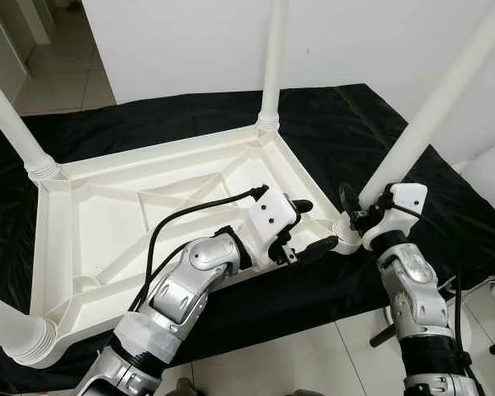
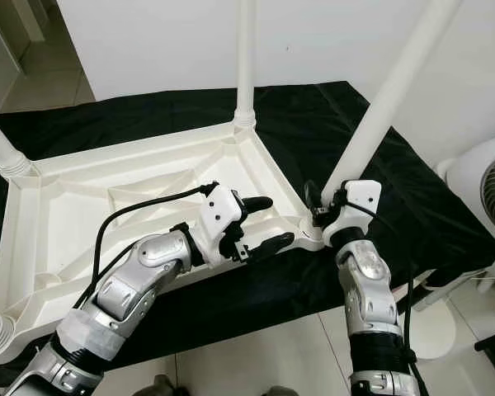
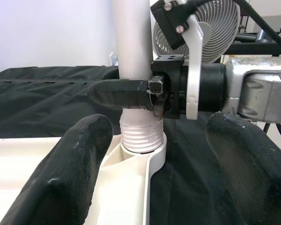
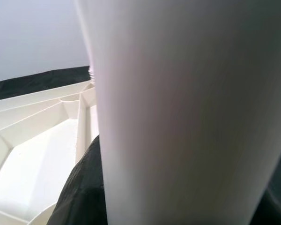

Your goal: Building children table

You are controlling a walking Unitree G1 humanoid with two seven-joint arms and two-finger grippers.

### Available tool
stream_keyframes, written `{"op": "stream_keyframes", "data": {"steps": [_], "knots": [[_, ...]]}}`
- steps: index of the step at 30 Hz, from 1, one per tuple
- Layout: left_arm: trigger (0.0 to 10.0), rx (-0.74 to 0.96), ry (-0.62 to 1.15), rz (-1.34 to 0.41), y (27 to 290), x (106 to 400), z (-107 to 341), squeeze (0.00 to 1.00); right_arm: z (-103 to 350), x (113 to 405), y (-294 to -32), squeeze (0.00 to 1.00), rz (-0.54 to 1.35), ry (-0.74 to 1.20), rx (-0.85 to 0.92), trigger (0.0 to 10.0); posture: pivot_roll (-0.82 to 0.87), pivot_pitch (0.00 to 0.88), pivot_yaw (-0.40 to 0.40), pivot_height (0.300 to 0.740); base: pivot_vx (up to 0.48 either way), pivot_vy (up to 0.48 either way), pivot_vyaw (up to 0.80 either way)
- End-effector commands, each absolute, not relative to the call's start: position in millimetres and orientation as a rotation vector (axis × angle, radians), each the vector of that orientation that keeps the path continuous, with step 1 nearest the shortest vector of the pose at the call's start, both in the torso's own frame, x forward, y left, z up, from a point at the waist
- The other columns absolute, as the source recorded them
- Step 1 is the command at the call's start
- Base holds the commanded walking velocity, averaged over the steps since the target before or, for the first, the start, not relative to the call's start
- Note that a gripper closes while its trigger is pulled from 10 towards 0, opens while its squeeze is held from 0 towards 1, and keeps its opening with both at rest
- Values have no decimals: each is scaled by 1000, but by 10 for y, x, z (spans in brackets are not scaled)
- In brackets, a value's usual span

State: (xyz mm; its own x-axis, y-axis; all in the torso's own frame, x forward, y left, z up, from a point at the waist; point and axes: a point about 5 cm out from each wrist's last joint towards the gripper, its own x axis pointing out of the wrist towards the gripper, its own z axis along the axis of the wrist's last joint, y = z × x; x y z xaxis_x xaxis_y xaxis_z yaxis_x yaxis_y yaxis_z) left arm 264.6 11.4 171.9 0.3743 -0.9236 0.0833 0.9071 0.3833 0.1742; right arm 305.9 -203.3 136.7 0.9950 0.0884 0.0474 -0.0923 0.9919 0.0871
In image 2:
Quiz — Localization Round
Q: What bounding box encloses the white plastic children table top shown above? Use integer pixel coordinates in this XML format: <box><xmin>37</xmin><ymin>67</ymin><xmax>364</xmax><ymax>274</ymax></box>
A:
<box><xmin>0</xmin><ymin>120</ymin><xmax>327</xmax><ymax>364</ymax></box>

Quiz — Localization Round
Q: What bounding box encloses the black tablecloth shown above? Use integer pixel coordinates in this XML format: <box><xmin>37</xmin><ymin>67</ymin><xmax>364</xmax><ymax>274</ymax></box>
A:
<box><xmin>0</xmin><ymin>80</ymin><xmax>495</xmax><ymax>389</ymax></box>

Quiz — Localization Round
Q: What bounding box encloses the white fan head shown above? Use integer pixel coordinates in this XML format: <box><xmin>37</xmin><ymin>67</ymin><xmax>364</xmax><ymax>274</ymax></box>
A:
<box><xmin>437</xmin><ymin>136</ymin><xmax>495</xmax><ymax>257</ymax></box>

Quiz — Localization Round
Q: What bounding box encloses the white round fan base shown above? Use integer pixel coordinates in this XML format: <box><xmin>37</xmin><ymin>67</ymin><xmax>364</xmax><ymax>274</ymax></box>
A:
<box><xmin>404</xmin><ymin>297</ymin><xmax>460</xmax><ymax>361</ymax></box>

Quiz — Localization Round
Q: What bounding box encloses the grey left robot foot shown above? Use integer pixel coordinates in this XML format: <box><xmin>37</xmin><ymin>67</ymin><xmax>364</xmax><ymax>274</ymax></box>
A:
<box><xmin>140</xmin><ymin>377</ymin><xmax>176</xmax><ymax>396</ymax></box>

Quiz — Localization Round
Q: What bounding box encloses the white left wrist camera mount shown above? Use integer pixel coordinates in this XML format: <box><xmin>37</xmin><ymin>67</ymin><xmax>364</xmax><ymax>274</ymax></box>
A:
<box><xmin>198</xmin><ymin>183</ymin><xmax>244</xmax><ymax>261</ymax></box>

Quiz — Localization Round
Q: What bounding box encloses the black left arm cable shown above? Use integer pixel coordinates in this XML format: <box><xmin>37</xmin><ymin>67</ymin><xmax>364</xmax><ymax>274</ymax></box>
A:
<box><xmin>74</xmin><ymin>181</ymin><xmax>219</xmax><ymax>310</ymax></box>

